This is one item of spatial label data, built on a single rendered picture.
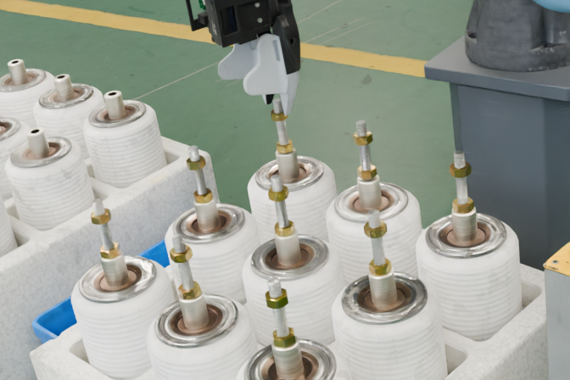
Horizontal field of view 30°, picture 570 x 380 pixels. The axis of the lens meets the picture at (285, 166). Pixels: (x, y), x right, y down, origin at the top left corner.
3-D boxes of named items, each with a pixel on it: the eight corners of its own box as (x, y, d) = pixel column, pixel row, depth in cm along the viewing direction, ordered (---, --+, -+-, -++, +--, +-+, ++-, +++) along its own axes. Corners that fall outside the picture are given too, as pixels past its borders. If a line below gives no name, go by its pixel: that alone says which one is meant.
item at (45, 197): (85, 247, 145) (52, 129, 136) (127, 268, 138) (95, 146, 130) (26, 281, 139) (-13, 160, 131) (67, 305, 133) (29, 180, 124)
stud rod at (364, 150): (363, 192, 107) (354, 125, 103) (365, 187, 108) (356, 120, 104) (373, 191, 106) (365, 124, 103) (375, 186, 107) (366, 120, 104)
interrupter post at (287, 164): (291, 170, 117) (287, 143, 116) (305, 176, 116) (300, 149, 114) (274, 178, 116) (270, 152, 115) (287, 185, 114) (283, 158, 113)
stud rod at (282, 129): (289, 159, 116) (278, 97, 112) (293, 162, 115) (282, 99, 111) (281, 162, 115) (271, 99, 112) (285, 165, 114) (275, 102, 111)
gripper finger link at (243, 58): (217, 106, 114) (207, 29, 109) (265, 88, 116) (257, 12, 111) (231, 119, 112) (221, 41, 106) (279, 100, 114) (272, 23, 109)
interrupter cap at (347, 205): (358, 234, 104) (357, 228, 103) (321, 203, 110) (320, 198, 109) (423, 207, 106) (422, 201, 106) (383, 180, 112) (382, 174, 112)
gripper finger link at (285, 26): (270, 71, 109) (251, -11, 106) (285, 65, 110) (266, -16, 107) (292, 77, 105) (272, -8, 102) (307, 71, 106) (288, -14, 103)
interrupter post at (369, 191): (367, 215, 107) (363, 186, 105) (355, 205, 108) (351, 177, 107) (388, 206, 107) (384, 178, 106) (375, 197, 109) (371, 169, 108)
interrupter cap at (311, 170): (295, 153, 121) (294, 148, 120) (338, 173, 115) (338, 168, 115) (242, 181, 117) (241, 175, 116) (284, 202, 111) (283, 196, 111)
